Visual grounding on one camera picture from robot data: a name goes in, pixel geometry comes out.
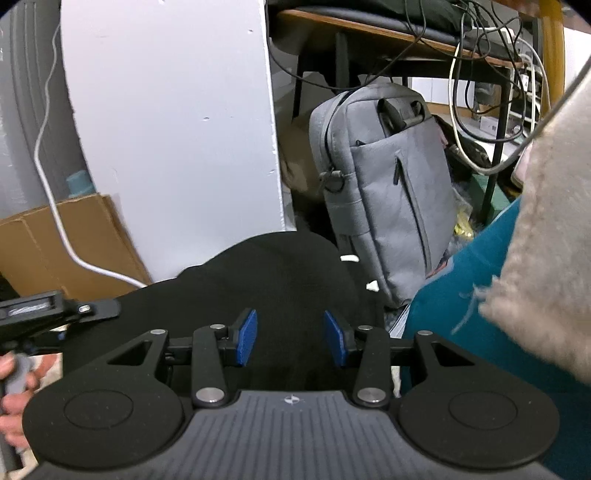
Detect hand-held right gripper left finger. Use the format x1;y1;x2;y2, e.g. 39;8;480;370
105;308;259;408

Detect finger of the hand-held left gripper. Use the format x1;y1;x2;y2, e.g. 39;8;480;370
63;298;122;327

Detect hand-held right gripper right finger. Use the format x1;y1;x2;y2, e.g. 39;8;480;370
322;308;477;408

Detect stack of black clothes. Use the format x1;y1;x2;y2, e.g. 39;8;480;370
115;231;386;393

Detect person's left hand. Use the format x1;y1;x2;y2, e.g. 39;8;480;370
0;354;55;438

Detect flattened cardboard box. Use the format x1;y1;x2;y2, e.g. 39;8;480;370
0;194;153;301

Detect grey laptop bag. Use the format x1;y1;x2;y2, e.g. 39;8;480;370
308;78;474;309

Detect brown cardboard box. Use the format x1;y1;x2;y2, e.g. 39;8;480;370
277;115;324;195

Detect cream fuzzy blanket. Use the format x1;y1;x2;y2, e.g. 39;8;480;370
480;78;591;384

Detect wooden desk black legs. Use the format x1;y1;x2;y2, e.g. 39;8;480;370
272;7;555;222

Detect black bag on desk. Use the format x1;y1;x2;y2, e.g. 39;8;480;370
268;0;476;31

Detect yellow pole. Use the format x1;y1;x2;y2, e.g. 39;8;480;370
540;0;566;109

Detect white cable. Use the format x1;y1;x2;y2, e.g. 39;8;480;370
34;21;148;289

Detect bundle of cables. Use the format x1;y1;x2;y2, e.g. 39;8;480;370
265;0;561;176

